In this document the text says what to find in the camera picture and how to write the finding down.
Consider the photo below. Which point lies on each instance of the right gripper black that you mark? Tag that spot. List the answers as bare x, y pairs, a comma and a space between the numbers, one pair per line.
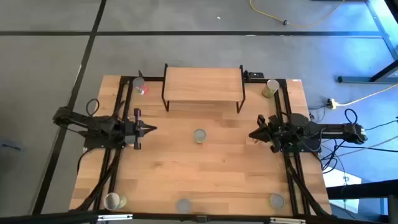
273, 132

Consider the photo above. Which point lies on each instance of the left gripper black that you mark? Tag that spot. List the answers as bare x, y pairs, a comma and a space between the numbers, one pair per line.
136, 129

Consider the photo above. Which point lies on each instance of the red swirl pattern can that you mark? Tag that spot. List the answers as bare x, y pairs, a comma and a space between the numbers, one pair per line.
139, 84

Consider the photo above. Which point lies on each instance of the Carrots label can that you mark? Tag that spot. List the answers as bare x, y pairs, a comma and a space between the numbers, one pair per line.
272, 85

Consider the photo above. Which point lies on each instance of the short yellow green can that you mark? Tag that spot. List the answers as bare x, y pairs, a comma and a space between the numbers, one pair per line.
200, 135
276, 201

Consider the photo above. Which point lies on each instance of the green Oranges label can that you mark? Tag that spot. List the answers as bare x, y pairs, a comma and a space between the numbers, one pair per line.
112, 200

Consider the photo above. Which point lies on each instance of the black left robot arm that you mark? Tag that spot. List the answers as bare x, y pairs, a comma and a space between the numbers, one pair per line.
99, 126

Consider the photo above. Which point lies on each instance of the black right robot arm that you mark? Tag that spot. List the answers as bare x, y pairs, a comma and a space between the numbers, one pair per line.
329, 129

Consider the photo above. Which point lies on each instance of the small black device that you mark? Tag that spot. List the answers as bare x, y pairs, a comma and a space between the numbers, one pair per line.
256, 75

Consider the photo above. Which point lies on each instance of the pale power plug block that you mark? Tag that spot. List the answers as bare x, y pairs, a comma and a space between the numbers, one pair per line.
331, 103

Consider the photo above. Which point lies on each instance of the teal can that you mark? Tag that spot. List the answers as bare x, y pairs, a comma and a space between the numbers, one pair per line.
183, 205

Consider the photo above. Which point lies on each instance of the white floor panel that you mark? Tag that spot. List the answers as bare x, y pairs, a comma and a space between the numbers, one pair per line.
339, 183

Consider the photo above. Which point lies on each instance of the black metal desk stand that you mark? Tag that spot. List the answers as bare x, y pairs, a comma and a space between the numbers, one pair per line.
357, 79

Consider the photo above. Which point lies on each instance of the black floor beam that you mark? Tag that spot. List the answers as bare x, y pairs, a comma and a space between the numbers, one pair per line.
367, 189

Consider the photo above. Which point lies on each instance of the black beam along table edge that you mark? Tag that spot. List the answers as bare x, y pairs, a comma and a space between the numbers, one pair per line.
62, 217

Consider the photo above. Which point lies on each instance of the black aluminium table frame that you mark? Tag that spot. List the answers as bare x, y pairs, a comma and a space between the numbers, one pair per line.
149, 78

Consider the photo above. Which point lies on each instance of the wooden shelf with black frame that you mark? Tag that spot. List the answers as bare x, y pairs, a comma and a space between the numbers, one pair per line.
202, 84

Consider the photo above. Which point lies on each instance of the silver metal bracket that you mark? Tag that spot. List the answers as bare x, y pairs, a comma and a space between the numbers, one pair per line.
115, 216
287, 220

